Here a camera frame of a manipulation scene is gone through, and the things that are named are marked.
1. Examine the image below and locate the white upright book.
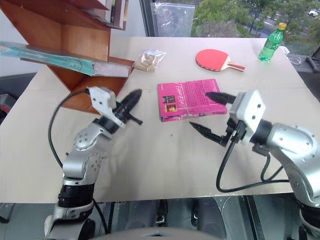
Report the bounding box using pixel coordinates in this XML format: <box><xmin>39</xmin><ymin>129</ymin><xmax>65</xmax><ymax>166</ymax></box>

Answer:
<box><xmin>112</xmin><ymin>0</ymin><xmax>130</xmax><ymax>31</ymax></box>

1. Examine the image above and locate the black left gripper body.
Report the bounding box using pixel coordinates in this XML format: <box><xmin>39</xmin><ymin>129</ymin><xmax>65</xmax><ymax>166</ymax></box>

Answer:
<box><xmin>111</xmin><ymin>101</ymin><xmax>131</xmax><ymax>124</ymax></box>

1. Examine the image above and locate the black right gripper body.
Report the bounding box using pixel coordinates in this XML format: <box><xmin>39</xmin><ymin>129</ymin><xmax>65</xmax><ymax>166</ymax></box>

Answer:
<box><xmin>225</xmin><ymin>117</ymin><xmax>245</xmax><ymax>146</ymax></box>

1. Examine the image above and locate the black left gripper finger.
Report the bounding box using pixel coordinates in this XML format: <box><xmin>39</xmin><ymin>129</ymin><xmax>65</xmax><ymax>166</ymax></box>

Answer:
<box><xmin>120</xmin><ymin>89</ymin><xmax>143</xmax><ymax>115</ymax></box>
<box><xmin>127</xmin><ymin>113</ymin><xmax>144</xmax><ymax>126</ymax></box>

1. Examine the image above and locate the red table tennis paddle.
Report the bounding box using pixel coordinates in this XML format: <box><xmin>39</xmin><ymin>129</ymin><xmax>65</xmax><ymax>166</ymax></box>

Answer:
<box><xmin>195</xmin><ymin>48</ymin><xmax>247</xmax><ymax>74</ymax></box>

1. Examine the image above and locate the grey rounded robot body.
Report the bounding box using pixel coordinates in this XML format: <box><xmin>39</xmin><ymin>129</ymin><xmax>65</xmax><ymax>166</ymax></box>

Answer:
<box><xmin>98</xmin><ymin>225</ymin><xmax>222</xmax><ymax>240</ymax></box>

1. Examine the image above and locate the green plastic bottle yellow cap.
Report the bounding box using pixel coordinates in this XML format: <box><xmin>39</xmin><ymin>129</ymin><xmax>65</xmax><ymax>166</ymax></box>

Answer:
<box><xmin>258</xmin><ymin>22</ymin><xmax>288</xmax><ymax>62</ymax></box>

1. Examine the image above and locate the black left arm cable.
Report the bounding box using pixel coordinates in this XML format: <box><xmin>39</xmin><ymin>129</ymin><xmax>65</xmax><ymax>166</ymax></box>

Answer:
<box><xmin>47</xmin><ymin>87</ymin><xmax>92</xmax><ymax>169</ymax></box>

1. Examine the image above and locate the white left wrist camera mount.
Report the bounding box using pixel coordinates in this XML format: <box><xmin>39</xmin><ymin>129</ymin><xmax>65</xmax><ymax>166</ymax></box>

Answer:
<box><xmin>89</xmin><ymin>86</ymin><xmax>118</xmax><ymax>124</ymax></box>

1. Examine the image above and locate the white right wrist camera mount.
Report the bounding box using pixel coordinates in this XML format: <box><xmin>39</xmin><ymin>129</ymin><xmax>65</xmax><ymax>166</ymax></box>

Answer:
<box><xmin>228</xmin><ymin>90</ymin><xmax>267</xmax><ymax>146</ymax></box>

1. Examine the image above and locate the thick book with white pages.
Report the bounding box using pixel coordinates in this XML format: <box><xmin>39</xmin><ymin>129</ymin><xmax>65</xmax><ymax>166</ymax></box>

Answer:
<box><xmin>19</xmin><ymin>56</ymin><xmax>132</xmax><ymax>78</ymax></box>

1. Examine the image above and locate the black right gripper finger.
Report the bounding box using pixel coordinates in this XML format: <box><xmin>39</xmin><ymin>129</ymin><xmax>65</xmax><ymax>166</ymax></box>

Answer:
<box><xmin>205</xmin><ymin>91</ymin><xmax>237</xmax><ymax>106</ymax></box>
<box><xmin>188</xmin><ymin>121</ymin><xmax>232</xmax><ymax>147</ymax></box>

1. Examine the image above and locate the short black right arm cable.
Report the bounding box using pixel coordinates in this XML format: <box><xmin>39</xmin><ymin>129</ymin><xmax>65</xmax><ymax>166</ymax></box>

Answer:
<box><xmin>251</xmin><ymin>144</ymin><xmax>285</xmax><ymax>183</ymax></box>

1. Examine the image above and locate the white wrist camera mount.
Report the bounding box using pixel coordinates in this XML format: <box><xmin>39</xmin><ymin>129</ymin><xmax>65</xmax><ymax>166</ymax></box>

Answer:
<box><xmin>228</xmin><ymin>90</ymin><xmax>267</xmax><ymax>146</ymax></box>
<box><xmin>89</xmin><ymin>86</ymin><xmax>118</xmax><ymax>124</ymax></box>

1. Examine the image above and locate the red and black device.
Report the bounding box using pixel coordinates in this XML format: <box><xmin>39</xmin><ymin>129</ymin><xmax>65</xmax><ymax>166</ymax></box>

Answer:
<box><xmin>0</xmin><ymin>93</ymin><xmax>17</xmax><ymax>119</ymax></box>

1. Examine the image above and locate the teal thin book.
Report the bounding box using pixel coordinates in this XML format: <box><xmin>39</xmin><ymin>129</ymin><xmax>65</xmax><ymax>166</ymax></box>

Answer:
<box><xmin>0</xmin><ymin>40</ymin><xmax>96</xmax><ymax>76</ymax></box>

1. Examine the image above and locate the clear bag of beige corks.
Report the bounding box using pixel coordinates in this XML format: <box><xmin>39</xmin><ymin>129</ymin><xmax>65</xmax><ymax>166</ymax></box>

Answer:
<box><xmin>132</xmin><ymin>48</ymin><xmax>168</xmax><ymax>73</ymax></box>

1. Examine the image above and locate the wooden bookshelf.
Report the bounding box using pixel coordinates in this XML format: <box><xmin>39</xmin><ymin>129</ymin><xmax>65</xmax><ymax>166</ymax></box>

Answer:
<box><xmin>0</xmin><ymin>0</ymin><xmax>135</xmax><ymax>116</ymax></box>

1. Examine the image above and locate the clear plastic bag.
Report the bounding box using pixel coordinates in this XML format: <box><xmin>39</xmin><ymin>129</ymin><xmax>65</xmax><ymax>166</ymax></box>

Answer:
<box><xmin>151</xmin><ymin>2</ymin><xmax>196</xmax><ymax>38</ymax></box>

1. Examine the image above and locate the pink paperback book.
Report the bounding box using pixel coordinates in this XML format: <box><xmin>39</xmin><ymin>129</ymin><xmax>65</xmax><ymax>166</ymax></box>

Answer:
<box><xmin>157</xmin><ymin>78</ymin><xmax>228</xmax><ymax>123</ymax></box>

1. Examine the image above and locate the long black right arm cable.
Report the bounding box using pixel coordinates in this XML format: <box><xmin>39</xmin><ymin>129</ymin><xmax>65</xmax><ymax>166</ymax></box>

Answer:
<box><xmin>215</xmin><ymin>129</ymin><xmax>292</xmax><ymax>194</ymax></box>

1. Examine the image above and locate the black window frame post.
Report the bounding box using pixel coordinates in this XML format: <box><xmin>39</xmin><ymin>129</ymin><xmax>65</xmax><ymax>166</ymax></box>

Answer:
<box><xmin>139</xmin><ymin>0</ymin><xmax>157</xmax><ymax>38</ymax></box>

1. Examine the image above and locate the black equipment case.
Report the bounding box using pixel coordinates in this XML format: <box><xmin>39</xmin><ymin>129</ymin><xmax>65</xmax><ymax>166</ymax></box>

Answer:
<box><xmin>297</xmin><ymin>47</ymin><xmax>320</xmax><ymax>81</ymax></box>

